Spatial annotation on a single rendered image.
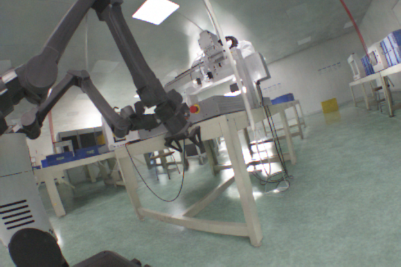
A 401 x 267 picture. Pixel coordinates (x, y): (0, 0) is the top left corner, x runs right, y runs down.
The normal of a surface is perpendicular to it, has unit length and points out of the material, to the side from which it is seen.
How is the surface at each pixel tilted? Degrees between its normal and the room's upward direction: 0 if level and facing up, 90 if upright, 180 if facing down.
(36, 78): 90
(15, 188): 90
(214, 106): 90
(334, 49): 90
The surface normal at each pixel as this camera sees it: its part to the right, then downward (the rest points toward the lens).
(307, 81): -0.59, 0.11
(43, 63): 0.81, -0.27
